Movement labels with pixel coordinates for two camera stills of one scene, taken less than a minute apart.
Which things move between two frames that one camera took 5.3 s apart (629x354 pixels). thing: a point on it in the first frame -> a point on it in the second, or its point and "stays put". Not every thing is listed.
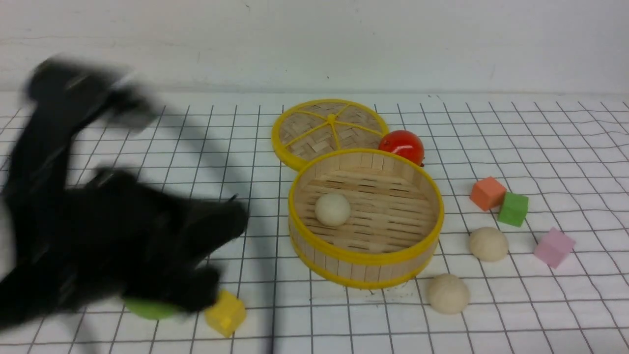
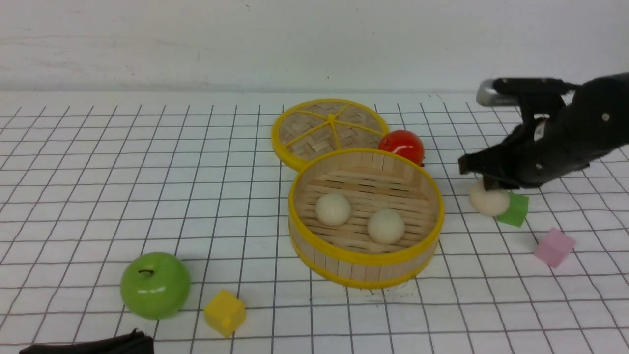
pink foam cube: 555,247 stays put
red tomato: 404,143 stays put
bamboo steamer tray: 397,211 stays put
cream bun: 448,294 -> 386,226
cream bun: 488,244 -> 489,203
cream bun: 332,210 stays put
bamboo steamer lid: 313,126 stays put
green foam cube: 514,211 stays put
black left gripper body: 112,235 -> 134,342
